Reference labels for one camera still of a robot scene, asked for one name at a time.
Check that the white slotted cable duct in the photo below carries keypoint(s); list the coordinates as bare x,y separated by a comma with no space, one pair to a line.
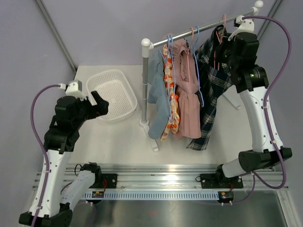
152,195

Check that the pink pleated skirt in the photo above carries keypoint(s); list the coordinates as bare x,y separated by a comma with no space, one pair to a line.
188,102

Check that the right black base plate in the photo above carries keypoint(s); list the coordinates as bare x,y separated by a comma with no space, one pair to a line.
211,181

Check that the light blue denim skirt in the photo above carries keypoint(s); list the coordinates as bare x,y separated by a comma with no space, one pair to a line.
158,95

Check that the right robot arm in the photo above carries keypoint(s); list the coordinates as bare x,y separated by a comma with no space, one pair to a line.
251,82

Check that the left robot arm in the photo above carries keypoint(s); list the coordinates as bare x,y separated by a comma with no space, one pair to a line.
51,206

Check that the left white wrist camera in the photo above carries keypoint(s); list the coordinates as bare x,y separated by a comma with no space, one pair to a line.
74,89

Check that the white perforated plastic basket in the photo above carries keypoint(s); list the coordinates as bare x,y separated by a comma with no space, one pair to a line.
113,87

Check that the dark grey dotted skirt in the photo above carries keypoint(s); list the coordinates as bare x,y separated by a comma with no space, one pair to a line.
201,98

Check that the aluminium mounting rail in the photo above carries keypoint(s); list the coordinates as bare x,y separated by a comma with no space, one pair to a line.
166,177

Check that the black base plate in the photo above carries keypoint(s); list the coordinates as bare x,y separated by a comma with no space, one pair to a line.
107,180
211,181

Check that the orange floral skirt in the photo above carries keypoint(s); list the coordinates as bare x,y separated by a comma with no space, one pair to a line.
174,118

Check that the navy plaid skirt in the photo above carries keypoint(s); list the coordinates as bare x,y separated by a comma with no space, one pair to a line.
213,83

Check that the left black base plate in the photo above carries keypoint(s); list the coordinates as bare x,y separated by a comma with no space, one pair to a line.
107,180

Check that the white and silver clothes rack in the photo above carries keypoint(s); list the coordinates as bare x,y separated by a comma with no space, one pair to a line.
147,46

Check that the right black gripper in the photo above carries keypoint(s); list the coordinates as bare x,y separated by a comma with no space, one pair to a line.
225,44

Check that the pink wire hanger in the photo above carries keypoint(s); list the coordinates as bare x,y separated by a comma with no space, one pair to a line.
220,39
187,64

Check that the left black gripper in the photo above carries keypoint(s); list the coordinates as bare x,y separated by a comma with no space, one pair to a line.
95,111

